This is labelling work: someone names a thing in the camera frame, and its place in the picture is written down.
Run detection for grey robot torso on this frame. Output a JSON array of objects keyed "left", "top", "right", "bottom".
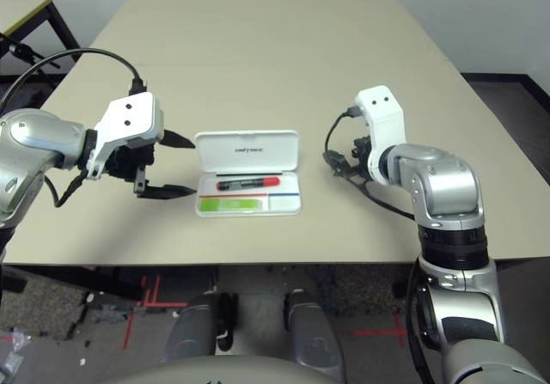
[{"left": 102, "top": 353, "right": 340, "bottom": 384}]

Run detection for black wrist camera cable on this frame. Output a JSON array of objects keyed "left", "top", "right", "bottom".
[
  {"left": 322, "top": 105, "right": 431, "bottom": 384},
  {"left": 0, "top": 47, "right": 146, "bottom": 209}
]

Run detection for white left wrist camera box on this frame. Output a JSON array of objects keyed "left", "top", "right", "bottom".
[{"left": 85, "top": 91, "right": 165, "bottom": 181}]

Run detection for beige side table black frame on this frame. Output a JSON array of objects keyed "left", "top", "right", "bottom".
[{"left": 0, "top": 0, "right": 83, "bottom": 76}]

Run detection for white plastic pencil case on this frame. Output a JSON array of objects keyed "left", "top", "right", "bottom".
[{"left": 193, "top": 129, "right": 303, "bottom": 218}]

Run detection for black left wrist camera cable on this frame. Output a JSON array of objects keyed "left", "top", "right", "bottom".
[{"left": 0, "top": 47, "right": 146, "bottom": 209}]

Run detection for red tape lines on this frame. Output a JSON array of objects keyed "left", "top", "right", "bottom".
[{"left": 122, "top": 275, "right": 190, "bottom": 350}]

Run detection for grey robot leg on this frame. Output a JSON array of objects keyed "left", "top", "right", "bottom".
[
  {"left": 165, "top": 293, "right": 240, "bottom": 363},
  {"left": 283, "top": 289, "right": 345, "bottom": 381}
]

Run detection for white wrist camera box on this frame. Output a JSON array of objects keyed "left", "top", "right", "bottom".
[
  {"left": 85, "top": 91, "right": 165, "bottom": 181},
  {"left": 354, "top": 85, "right": 407, "bottom": 186}
]

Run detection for speckled grey floor mat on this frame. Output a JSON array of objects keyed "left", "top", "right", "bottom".
[
  {"left": 309, "top": 263, "right": 413, "bottom": 320},
  {"left": 0, "top": 271, "right": 89, "bottom": 340}
]

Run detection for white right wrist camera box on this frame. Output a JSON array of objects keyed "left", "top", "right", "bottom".
[{"left": 354, "top": 85, "right": 407, "bottom": 186}]

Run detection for red tape cross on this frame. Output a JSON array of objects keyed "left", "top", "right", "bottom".
[{"left": 350, "top": 313, "right": 409, "bottom": 349}]

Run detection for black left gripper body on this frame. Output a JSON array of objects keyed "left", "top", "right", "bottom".
[{"left": 104, "top": 142, "right": 158, "bottom": 197}]

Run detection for grey robot right leg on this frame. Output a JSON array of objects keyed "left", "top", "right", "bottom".
[{"left": 283, "top": 289, "right": 345, "bottom": 381}]

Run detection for clear plastic bag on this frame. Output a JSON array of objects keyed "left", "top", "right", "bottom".
[{"left": 0, "top": 327, "right": 31, "bottom": 376}]

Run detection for dark foam floor mat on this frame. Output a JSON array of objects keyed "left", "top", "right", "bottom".
[{"left": 0, "top": 85, "right": 48, "bottom": 114}]

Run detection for grey robot left leg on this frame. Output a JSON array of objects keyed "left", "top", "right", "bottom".
[{"left": 165, "top": 293, "right": 240, "bottom": 363}]

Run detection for black marker with red cap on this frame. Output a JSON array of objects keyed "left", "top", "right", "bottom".
[{"left": 216, "top": 175, "right": 281, "bottom": 192}]

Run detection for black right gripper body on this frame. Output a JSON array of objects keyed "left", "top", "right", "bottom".
[{"left": 351, "top": 133, "right": 374, "bottom": 175}]

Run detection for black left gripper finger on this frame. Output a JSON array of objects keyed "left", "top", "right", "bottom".
[
  {"left": 139, "top": 183, "right": 199, "bottom": 201},
  {"left": 162, "top": 129, "right": 197, "bottom": 150}
]

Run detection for black tripod stand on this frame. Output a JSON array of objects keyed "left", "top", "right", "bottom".
[{"left": 0, "top": 31, "right": 61, "bottom": 78}]

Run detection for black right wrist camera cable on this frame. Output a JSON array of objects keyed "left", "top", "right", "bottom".
[{"left": 322, "top": 105, "right": 431, "bottom": 384}]

